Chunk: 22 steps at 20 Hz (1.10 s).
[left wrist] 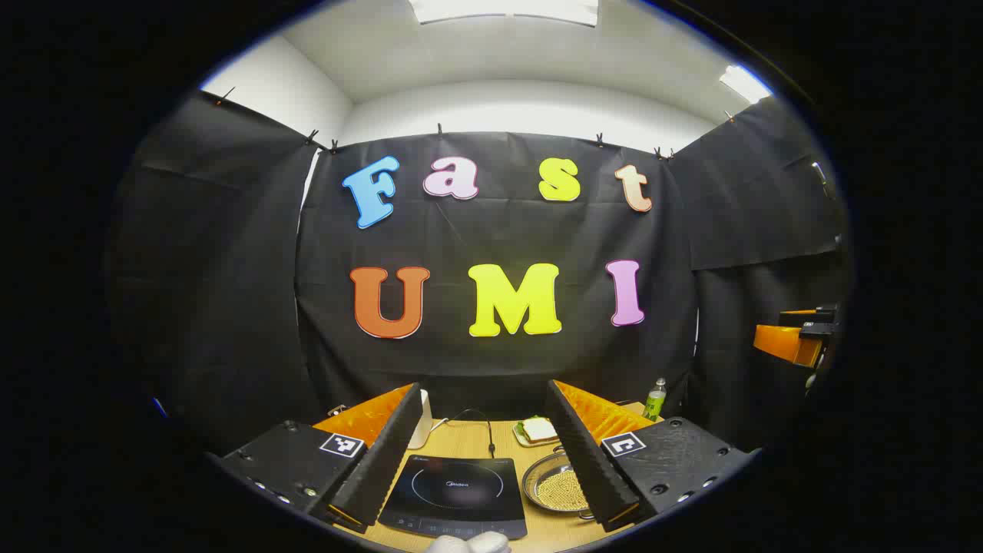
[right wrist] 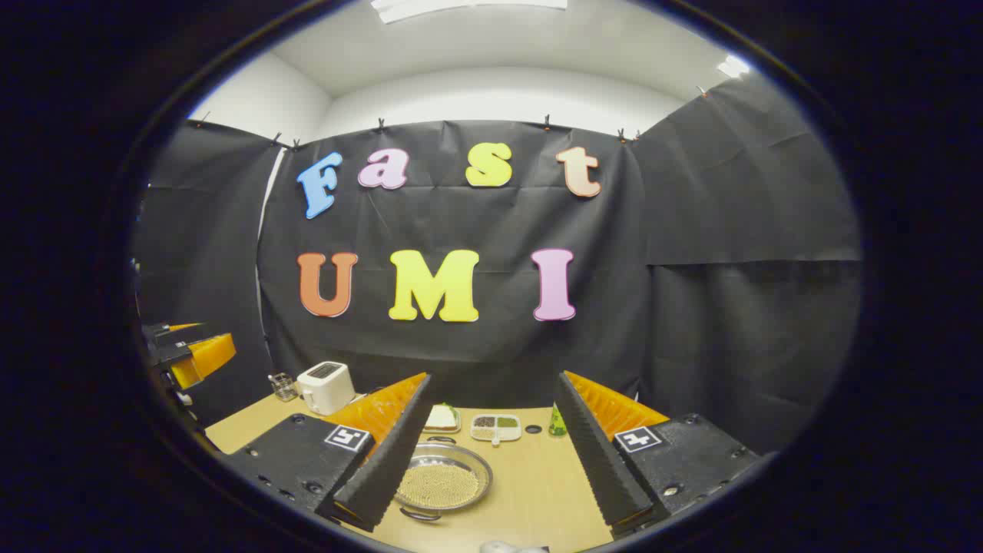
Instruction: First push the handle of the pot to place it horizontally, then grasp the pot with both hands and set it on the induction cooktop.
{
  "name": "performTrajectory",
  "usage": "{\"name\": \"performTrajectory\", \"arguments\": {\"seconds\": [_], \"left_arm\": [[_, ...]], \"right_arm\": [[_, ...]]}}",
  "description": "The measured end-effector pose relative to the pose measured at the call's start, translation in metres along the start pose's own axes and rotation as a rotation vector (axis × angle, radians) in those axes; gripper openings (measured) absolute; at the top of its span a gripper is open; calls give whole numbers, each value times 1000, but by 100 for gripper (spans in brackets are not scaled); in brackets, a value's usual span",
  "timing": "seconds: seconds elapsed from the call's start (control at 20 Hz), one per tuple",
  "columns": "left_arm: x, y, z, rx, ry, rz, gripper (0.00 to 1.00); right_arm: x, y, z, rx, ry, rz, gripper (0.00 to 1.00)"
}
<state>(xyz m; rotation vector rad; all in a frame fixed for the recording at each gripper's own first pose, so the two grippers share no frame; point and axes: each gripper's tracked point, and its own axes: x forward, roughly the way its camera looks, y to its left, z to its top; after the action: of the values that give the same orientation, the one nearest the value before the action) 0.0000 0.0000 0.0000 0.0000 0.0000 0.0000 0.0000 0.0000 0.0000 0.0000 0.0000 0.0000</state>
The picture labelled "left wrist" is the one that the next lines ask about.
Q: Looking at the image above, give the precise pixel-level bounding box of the small pale green plate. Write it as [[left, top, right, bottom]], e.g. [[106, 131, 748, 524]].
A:
[[513, 421, 560, 448]]

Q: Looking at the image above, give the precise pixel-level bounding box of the stainless steel pot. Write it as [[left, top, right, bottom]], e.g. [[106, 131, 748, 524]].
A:
[[521, 445, 596, 522]]

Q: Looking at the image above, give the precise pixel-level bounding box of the black induction cooktop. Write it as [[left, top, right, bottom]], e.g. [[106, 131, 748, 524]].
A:
[[378, 455, 528, 540]]

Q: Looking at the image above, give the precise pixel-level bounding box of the black power cable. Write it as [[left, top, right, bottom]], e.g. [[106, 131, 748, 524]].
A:
[[430, 409, 496, 459]]

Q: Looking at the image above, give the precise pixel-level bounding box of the white toaster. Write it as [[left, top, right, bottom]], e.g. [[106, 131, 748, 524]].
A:
[[407, 389, 432, 450]]

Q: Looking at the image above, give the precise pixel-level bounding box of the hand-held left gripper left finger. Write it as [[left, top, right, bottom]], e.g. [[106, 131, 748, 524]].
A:
[[219, 382, 425, 535]]

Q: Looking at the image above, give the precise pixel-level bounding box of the ceiling light panel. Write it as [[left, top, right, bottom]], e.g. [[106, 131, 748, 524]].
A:
[[720, 65, 773, 104], [407, 0, 600, 28]]

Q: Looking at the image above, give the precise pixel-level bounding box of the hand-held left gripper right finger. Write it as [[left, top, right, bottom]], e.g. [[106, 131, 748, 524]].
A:
[[545, 379, 750, 533]]

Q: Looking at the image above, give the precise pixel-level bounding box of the pile of soybeans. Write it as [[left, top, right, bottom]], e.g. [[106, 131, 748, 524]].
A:
[[535, 469, 588, 512]]

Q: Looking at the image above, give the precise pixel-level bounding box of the black backdrop cloth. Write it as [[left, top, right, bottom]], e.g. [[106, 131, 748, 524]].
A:
[[108, 91, 853, 454]]

